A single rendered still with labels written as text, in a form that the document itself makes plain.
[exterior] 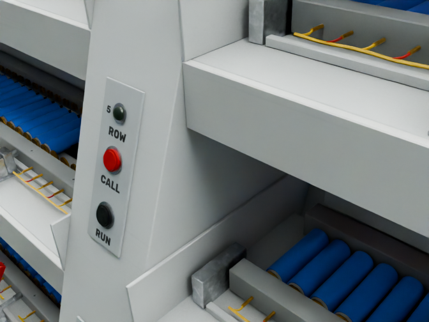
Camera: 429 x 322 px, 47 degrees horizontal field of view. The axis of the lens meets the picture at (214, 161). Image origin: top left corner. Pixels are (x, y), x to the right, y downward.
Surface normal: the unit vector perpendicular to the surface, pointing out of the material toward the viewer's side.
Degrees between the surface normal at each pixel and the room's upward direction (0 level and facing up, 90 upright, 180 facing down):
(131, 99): 90
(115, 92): 90
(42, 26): 109
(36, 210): 19
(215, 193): 90
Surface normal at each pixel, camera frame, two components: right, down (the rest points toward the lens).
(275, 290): -0.04, -0.84
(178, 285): 0.72, 0.36
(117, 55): -0.67, 0.11
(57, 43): -0.69, 0.41
